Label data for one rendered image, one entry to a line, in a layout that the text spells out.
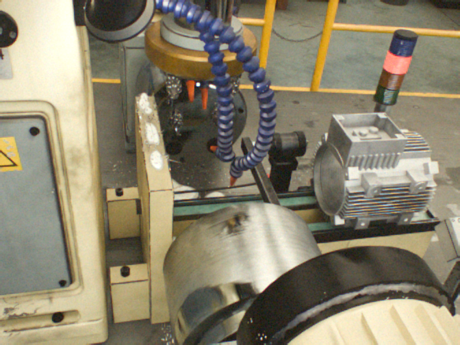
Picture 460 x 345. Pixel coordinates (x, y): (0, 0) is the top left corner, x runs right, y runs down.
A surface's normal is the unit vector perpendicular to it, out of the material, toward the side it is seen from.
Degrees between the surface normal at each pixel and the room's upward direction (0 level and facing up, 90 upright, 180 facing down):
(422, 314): 75
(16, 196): 90
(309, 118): 0
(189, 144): 90
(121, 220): 90
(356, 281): 14
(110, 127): 0
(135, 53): 90
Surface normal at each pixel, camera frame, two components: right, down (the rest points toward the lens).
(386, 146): 0.22, 0.61
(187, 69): -0.20, 0.58
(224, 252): -0.32, -0.69
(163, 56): -0.55, 0.47
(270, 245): 0.12, -0.79
